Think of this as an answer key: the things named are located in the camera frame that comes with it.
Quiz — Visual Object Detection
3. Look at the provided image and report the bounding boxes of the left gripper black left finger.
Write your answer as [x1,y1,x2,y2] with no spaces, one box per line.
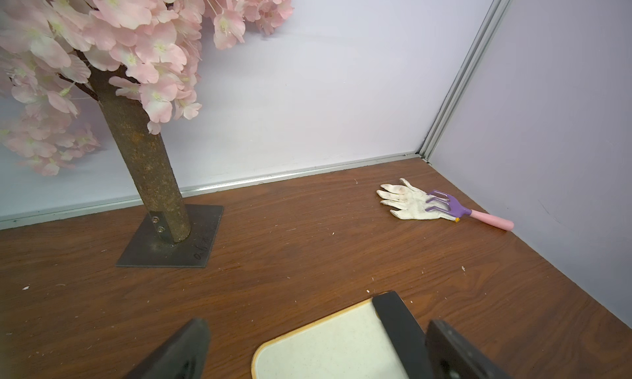
[124,318,212,379]

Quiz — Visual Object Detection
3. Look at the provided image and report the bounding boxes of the pink cherry blossom tree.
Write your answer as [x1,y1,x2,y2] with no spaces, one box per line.
[1,0,293,268]

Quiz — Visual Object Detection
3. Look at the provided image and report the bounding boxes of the white cutting board orange rim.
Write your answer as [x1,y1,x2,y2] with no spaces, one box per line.
[251,299,408,379]

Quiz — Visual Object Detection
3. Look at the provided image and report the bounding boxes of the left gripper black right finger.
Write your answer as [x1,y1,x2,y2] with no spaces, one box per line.
[426,320,511,379]

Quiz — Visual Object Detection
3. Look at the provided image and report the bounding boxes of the black kitchen knife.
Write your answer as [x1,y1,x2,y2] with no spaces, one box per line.
[371,291,434,379]

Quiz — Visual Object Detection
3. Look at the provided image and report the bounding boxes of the white work glove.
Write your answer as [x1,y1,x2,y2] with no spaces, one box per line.
[376,178,459,222]

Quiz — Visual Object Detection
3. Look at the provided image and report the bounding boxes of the purple pink toy rake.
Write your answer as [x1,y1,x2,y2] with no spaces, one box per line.
[426,190,514,231]

